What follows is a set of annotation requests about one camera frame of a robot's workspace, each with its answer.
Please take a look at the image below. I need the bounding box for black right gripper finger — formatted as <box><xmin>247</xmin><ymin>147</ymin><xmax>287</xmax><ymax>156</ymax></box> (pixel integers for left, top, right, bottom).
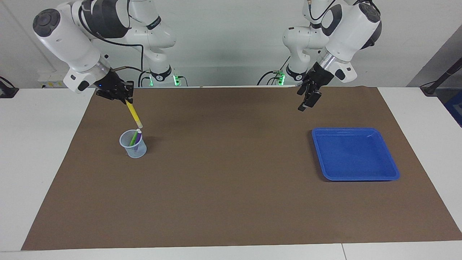
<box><xmin>122</xmin><ymin>81</ymin><xmax>135</xmax><ymax>105</ymax></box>
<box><xmin>96</xmin><ymin>91</ymin><xmax>127</xmax><ymax>103</ymax></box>

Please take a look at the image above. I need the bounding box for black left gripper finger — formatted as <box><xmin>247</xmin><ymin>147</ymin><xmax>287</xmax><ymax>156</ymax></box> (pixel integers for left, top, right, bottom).
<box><xmin>297</xmin><ymin>78</ymin><xmax>315</xmax><ymax>96</ymax></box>
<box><xmin>298</xmin><ymin>90</ymin><xmax>323</xmax><ymax>112</ymax></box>

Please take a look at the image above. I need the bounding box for yellow pen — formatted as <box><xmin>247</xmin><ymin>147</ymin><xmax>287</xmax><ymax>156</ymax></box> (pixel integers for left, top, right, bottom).
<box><xmin>125</xmin><ymin>100</ymin><xmax>144</xmax><ymax>129</ymax></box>

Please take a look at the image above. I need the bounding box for blue plastic tray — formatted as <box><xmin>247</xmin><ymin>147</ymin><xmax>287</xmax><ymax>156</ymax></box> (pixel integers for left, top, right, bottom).
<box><xmin>311</xmin><ymin>127</ymin><xmax>400</xmax><ymax>182</ymax></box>

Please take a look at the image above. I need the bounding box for translucent plastic cup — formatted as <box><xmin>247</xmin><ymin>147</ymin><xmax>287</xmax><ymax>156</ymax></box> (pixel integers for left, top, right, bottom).
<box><xmin>119</xmin><ymin>129</ymin><xmax>147</xmax><ymax>159</ymax></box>

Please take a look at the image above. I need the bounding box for black table clamp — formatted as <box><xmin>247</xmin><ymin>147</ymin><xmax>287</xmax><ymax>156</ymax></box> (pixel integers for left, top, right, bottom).
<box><xmin>0</xmin><ymin>76</ymin><xmax>19</xmax><ymax>99</ymax></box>

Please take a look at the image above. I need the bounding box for brown table mat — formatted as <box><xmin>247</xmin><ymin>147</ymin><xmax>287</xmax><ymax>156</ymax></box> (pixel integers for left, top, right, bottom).
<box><xmin>21</xmin><ymin>86</ymin><xmax>462</xmax><ymax>251</ymax></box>

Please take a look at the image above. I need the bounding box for black stand pole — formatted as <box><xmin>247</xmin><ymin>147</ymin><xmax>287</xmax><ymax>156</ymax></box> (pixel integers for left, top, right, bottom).
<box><xmin>420</xmin><ymin>57</ymin><xmax>462</xmax><ymax>96</ymax></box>

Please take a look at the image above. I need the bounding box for blue box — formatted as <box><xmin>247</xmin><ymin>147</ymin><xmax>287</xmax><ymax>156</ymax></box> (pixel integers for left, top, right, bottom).
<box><xmin>444</xmin><ymin>90</ymin><xmax>462</xmax><ymax>128</ymax></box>

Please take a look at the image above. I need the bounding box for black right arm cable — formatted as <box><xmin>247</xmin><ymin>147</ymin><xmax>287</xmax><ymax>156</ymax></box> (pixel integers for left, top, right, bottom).
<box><xmin>79</xmin><ymin>0</ymin><xmax>145</xmax><ymax>86</ymax></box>

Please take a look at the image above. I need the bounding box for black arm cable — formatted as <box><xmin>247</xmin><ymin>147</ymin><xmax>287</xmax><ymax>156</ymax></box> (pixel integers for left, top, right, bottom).
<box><xmin>79</xmin><ymin>0</ymin><xmax>145</xmax><ymax>86</ymax></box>
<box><xmin>308</xmin><ymin>0</ymin><xmax>383</xmax><ymax>49</ymax></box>

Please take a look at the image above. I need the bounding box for black left base cable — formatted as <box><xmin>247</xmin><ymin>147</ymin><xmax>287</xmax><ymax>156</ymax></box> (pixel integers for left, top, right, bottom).
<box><xmin>257</xmin><ymin>54</ymin><xmax>290</xmax><ymax>86</ymax></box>

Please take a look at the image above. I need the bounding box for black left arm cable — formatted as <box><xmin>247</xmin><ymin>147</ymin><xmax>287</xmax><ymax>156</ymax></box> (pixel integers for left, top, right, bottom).
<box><xmin>308</xmin><ymin>0</ymin><xmax>383</xmax><ymax>49</ymax></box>

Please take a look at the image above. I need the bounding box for white wall socket box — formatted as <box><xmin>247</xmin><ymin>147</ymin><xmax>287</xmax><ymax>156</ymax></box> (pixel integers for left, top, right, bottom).
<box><xmin>38</xmin><ymin>70</ymin><xmax>69</xmax><ymax>89</ymax></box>

